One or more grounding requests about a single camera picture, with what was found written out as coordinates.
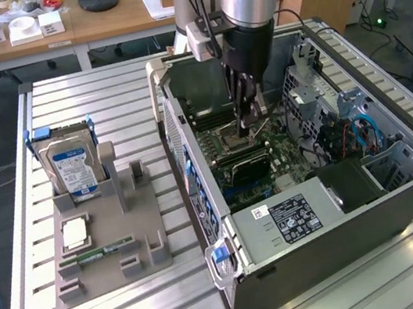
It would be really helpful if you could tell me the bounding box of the white labelled box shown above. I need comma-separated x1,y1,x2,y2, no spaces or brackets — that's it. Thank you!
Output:
36,10,66,38

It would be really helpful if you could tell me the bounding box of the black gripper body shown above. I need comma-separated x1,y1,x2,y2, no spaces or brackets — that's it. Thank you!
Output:
219,18,284,83

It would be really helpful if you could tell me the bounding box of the open grey PC case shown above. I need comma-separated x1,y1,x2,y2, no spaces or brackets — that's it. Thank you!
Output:
142,4,413,309

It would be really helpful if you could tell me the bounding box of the silver CPU chip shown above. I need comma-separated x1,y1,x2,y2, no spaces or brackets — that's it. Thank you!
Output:
60,217,92,250

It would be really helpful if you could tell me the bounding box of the green motherboard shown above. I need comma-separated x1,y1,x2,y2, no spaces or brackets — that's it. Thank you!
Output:
181,85,320,220

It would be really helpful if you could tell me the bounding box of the blue case latch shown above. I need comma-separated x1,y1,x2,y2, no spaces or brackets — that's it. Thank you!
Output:
210,246,231,268

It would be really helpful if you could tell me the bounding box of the white tape roll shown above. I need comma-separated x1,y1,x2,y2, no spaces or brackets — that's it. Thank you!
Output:
8,15,37,37

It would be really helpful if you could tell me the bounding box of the dark pouch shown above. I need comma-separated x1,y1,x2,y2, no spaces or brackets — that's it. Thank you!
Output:
21,0,41,15

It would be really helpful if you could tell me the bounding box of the CPU socket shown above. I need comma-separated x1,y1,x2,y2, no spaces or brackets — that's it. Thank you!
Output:
212,113,277,158

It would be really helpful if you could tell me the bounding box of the white paper stack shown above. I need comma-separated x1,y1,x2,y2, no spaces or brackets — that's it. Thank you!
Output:
141,0,177,23

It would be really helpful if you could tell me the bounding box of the device with green light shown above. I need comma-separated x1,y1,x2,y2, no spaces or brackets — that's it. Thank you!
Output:
373,15,389,31

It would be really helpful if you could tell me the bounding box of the metal drive cage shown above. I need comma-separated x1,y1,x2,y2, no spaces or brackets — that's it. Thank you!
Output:
278,56,350,137

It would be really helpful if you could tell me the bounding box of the grey parts rack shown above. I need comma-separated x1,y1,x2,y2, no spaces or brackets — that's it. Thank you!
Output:
30,132,181,309

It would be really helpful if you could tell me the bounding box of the blue wire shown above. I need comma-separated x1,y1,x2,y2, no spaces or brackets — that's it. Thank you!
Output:
353,109,388,156

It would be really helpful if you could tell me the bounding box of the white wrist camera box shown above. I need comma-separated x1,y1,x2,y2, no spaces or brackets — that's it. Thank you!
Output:
183,10,233,63

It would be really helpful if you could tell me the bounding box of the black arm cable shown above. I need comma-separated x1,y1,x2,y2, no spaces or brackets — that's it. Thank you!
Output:
180,0,225,65

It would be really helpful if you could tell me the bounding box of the metal disk bay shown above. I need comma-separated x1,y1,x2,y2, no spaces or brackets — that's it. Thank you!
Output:
359,138,413,194

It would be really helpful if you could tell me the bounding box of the flat white box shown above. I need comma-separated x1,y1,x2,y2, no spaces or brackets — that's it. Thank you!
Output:
7,23,45,49

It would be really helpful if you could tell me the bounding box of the grey power supply unit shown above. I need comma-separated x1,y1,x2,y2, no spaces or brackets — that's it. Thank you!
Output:
226,173,353,270

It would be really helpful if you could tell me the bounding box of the hard disk blue caddy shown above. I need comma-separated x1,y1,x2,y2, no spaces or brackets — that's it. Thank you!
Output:
22,115,110,210

